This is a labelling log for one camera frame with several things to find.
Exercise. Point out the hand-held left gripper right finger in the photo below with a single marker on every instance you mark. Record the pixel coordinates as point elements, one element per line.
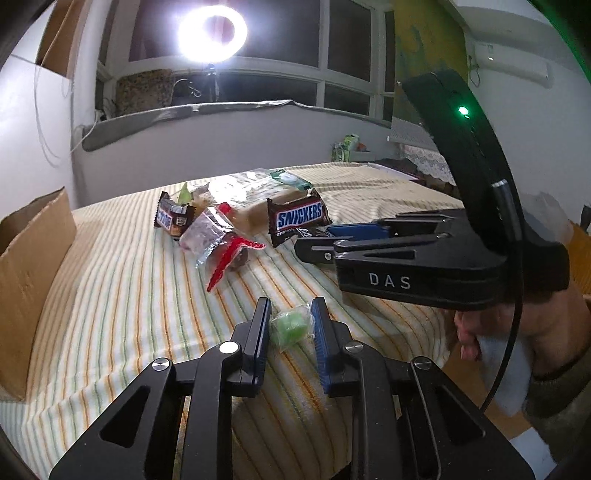
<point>319,332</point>

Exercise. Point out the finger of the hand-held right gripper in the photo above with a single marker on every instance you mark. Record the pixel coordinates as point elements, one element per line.
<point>318,249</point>
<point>351,230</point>

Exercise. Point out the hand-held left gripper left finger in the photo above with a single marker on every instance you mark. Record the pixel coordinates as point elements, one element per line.
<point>264,332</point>

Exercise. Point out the green candy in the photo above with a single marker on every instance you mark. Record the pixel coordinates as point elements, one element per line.
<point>288,327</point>

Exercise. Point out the large brown chocolate bar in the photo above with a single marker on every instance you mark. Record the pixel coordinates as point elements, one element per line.
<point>295,217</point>

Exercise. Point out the clear red-edged dark snack packet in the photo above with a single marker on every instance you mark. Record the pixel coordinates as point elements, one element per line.
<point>207,235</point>

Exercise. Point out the brown cardboard box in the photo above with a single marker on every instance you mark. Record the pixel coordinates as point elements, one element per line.
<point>32,277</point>

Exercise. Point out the person's right forearm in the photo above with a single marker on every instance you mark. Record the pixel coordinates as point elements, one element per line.
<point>563,406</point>

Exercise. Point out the person's right hand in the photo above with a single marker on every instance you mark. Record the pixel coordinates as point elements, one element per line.
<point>468,332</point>

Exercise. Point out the beige bar packet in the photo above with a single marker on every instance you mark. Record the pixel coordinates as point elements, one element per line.
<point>251,214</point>

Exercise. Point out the green printed bag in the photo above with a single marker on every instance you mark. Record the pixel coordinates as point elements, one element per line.
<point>346,147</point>

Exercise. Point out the clear packet with green label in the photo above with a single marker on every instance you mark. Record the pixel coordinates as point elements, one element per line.
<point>249,184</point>

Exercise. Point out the white cloth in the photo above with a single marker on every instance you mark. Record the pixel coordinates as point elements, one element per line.
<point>501,369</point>

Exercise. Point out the lace covered side table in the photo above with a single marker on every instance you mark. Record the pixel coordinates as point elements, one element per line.
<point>429,161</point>

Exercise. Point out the striped blanket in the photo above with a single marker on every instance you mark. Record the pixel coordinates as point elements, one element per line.
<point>138,323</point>

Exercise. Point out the small beige candy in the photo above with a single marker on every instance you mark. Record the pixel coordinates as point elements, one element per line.
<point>202,198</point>

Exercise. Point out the small green wrapper snack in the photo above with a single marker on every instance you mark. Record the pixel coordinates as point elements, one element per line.
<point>184,194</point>

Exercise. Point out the small brown chocolate bar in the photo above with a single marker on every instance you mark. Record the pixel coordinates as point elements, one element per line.
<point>173,217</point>

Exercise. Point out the grey windowsill mat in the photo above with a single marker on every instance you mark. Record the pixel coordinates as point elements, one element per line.
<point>184,115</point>

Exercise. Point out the black tripod stand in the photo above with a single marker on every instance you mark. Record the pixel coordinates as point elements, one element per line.
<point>211,83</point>

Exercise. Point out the white framed window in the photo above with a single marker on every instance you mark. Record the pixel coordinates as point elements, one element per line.
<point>286,41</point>

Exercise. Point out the white air conditioner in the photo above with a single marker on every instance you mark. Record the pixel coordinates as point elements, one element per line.
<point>512,62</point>

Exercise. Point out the speckled brown cushion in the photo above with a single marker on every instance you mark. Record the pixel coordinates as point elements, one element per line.
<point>143,92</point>

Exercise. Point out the white power strip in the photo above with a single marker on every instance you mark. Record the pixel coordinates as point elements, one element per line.
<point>100,115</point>

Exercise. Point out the brown cardboard panel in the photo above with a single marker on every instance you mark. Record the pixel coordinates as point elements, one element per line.
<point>69,37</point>

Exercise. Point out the yellow green wall hanging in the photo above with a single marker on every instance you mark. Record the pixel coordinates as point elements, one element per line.
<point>429,41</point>

